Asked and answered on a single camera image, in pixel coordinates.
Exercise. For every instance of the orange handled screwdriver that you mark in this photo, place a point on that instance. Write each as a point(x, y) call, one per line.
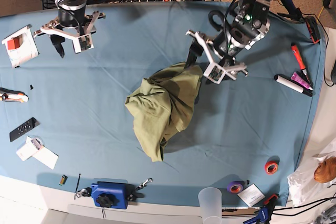
point(300, 61)

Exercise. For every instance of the blue black bar clamp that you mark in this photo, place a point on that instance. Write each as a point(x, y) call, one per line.
point(294, 13)

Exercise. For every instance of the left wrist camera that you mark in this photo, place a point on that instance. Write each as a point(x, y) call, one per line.
point(214, 73)

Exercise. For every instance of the olive green t-shirt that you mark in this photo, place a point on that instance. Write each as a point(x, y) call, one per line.
point(163, 105)

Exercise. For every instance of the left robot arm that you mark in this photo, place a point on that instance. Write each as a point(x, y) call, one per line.
point(244, 23)

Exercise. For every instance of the white lint roller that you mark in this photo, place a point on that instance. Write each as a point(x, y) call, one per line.
point(292, 85)

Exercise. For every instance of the orange white utility knife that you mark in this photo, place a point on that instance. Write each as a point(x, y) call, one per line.
point(13, 96)

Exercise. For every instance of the white plastic bag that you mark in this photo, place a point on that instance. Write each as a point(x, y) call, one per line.
point(302, 185)

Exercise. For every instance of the orange black clamp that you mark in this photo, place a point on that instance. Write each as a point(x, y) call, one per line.
point(313, 29)

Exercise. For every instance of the white paper card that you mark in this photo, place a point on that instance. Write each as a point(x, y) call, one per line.
point(47, 157)

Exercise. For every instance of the black remote control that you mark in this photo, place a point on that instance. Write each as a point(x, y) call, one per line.
point(23, 129)

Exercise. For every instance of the small green battery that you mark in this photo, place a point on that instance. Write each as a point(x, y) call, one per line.
point(63, 180)

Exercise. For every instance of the small orange box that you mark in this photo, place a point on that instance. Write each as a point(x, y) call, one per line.
point(13, 44)

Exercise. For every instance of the silver carabiner clip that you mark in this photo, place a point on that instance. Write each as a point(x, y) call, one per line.
point(144, 183)

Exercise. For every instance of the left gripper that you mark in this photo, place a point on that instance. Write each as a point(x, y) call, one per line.
point(216, 50)

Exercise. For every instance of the white card box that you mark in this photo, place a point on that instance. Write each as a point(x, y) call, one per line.
point(31, 147)

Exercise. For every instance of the white printed card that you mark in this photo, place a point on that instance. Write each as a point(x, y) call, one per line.
point(251, 195)

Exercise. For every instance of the orange tape roll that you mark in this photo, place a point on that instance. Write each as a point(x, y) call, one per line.
point(271, 167)

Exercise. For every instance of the blue spring clamp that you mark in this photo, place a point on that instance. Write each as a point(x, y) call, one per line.
point(265, 212)

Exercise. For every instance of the translucent plastic cup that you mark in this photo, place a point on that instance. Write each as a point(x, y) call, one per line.
point(210, 201)

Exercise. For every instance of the purple tape roll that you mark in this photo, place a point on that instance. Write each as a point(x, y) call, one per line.
point(235, 187)

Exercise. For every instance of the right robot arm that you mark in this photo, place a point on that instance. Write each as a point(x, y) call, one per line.
point(72, 7)

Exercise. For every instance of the black zip tie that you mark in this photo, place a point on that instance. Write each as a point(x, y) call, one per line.
point(77, 185)

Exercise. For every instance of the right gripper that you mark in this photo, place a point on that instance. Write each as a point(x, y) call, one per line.
point(65, 26)

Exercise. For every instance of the blue clamp mount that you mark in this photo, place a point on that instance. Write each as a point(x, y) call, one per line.
point(112, 195)

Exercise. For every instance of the brown bread roll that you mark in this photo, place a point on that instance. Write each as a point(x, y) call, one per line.
point(325, 171)

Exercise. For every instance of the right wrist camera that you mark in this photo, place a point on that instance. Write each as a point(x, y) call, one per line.
point(82, 43)

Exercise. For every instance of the pink tube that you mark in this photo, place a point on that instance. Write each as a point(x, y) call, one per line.
point(298, 79)

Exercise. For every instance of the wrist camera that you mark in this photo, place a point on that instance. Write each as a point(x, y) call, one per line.
point(214, 73)
point(82, 43)

